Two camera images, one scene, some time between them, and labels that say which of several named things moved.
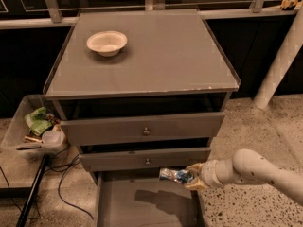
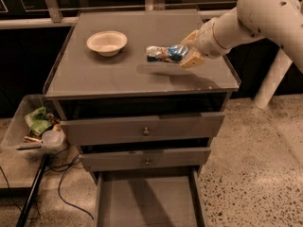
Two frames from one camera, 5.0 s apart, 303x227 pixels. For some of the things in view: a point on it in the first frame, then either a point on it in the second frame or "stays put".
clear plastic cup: x=52 y=137 stays put
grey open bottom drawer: x=140 y=199 stays put
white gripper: x=208 y=173 to x=206 y=42
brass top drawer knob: x=146 y=132 stays put
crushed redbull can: x=181 y=176 to x=161 y=53
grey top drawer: x=143 y=129 stays put
